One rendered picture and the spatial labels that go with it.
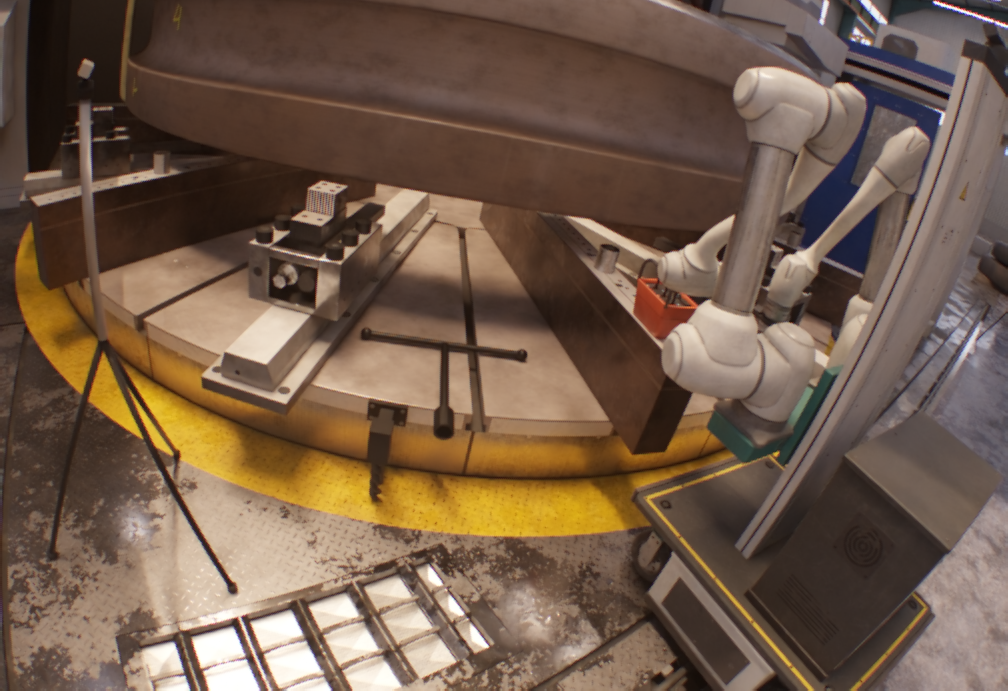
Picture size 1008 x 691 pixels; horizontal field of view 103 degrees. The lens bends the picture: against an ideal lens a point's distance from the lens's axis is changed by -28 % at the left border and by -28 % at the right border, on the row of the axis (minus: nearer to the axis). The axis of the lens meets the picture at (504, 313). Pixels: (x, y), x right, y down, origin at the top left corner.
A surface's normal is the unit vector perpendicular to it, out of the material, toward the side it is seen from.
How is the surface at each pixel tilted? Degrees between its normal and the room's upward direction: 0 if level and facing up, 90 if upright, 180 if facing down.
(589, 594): 0
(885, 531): 90
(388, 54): 90
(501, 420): 90
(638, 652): 0
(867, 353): 90
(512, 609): 0
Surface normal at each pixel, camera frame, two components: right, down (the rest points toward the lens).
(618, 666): 0.21, -0.87
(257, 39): -0.33, 0.37
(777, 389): -0.02, 0.47
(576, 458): 0.24, 0.49
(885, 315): -0.87, 0.04
